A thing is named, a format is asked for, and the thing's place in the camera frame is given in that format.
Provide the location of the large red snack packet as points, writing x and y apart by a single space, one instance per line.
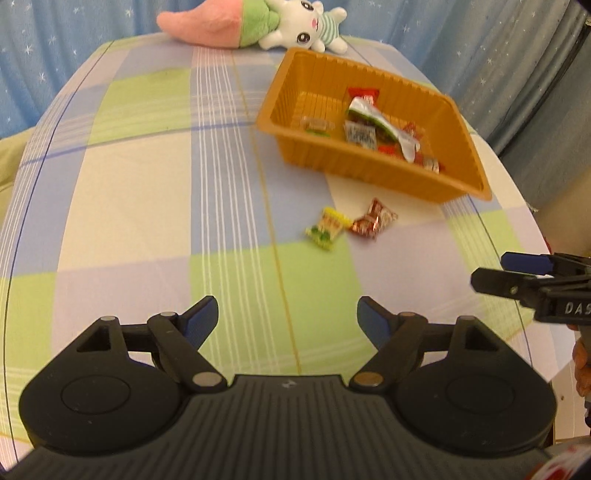
364 94

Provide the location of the grey white snack packet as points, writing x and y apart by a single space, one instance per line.
360 134

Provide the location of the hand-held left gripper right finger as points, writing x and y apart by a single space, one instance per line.
371 323

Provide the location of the golden plastic tray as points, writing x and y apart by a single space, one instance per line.
286 92

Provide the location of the person's right hand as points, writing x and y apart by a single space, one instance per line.
582 364

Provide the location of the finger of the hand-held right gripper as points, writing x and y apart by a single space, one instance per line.
521 263
498 280

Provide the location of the pink green plush carrot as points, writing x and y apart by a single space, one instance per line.
207 23

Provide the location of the white plush rabbit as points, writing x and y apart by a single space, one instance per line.
304 25

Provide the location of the checked tablecloth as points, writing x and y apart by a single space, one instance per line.
138 207

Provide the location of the pale green cushion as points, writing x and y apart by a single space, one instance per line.
7 161

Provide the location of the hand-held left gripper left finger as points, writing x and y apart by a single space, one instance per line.
203 318

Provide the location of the grey curtain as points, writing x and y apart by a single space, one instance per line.
554 115

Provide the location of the blue starry curtain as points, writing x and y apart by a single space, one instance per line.
69 37

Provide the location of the brown red candy packet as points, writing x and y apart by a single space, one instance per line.
373 219

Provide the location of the yellow green candy packet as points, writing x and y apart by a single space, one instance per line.
327 226

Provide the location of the small clear candy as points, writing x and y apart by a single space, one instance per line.
316 125

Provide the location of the red white cloth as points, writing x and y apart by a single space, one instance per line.
563 466

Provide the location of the small red foil candy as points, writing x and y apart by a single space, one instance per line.
412 129

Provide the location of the silver foil pouch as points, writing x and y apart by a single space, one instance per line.
369 115

